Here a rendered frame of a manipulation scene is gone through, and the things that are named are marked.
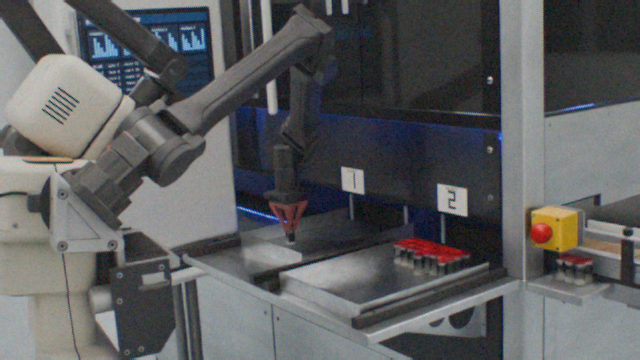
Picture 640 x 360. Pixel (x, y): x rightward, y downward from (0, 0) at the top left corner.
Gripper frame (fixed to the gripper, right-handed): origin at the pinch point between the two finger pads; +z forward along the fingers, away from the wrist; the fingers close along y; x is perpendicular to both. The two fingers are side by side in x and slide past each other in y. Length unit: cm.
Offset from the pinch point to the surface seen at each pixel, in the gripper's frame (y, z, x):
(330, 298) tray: -25.6, 3.8, -31.8
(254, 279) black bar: -22.0, 5.0, -8.9
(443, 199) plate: 12.1, -8.0, -34.6
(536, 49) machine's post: 10, -40, -57
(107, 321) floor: 84, 94, 201
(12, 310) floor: 65, 95, 261
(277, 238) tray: 7.3, 5.9, 10.8
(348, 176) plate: 20.3, -9.0, -2.6
